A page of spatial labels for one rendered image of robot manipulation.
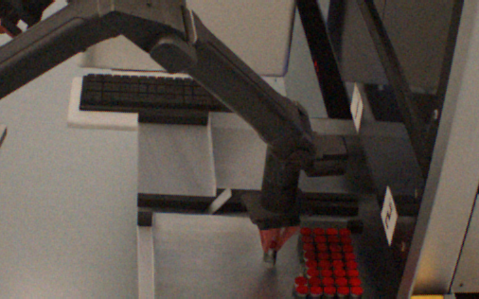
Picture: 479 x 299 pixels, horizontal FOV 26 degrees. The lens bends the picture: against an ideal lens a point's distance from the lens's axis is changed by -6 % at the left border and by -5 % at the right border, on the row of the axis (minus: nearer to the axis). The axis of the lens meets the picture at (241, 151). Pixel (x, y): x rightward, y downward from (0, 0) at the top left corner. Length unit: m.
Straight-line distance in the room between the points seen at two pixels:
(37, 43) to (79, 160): 2.31
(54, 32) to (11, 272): 1.89
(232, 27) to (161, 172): 0.54
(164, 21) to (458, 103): 0.41
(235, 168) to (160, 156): 0.14
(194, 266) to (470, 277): 0.48
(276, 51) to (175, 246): 0.78
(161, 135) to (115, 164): 1.49
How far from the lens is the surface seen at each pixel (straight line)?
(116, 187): 3.54
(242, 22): 2.49
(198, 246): 1.88
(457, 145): 1.49
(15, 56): 1.39
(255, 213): 1.75
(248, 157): 2.12
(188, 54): 1.36
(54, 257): 3.24
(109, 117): 2.35
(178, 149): 2.13
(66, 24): 1.35
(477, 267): 1.64
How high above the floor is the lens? 2.04
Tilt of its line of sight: 33 degrees down
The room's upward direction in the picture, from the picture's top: 7 degrees clockwise
